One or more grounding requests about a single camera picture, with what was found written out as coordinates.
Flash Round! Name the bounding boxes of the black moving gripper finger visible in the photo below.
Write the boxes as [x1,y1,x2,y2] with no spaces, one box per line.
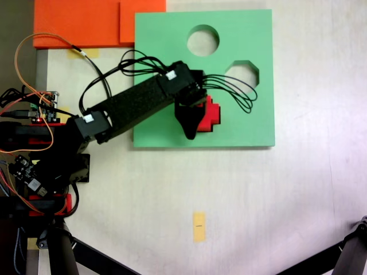
[174,101,207,141]

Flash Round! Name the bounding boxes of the red cross columnar block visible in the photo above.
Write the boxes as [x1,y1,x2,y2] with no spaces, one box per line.
[196,95,222,135]

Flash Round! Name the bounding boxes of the green shape sorting board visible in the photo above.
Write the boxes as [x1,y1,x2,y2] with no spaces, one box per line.
[132,9,276,150]

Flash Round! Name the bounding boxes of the yellow tape with black mark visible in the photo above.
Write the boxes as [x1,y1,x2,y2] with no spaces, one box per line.
[193,211,207,243]

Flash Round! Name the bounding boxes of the circuit board with green terminal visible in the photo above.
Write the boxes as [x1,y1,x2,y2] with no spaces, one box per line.
[28,91,60,124]

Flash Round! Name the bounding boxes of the red printed base clamp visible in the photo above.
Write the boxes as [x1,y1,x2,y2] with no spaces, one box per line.
[28,121,71,146]
[28,193,72,216]

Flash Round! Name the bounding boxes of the small black circuit board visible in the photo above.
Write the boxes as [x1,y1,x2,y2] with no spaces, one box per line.
[7,154,49,198]

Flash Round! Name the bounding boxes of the black tripod leg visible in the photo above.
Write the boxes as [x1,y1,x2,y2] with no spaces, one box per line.
[37,220,80,275]
[334,215,367,275]

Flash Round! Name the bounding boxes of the thin black gripper wires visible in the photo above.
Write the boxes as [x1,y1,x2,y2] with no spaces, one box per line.
[200,73,258,114]

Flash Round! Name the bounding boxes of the thin black arm wires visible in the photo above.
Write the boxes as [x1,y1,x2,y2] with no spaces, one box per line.
[79,50,170,115]

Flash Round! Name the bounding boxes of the black cable with white connector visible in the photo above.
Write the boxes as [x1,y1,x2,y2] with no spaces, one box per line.
[71,44,112,100]

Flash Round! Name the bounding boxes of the short orange wire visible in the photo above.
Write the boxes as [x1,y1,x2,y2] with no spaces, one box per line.
[0,94,55,152]

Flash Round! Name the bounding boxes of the black USB cable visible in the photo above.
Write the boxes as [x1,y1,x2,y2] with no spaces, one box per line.
[0,109,38,118]

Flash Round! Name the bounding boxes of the long orange wire loop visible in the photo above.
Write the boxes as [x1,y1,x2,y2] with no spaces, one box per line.
[14,33,75,97]

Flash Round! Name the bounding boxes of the striped braided cable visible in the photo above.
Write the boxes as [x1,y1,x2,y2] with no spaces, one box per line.
[13,226,24,274]

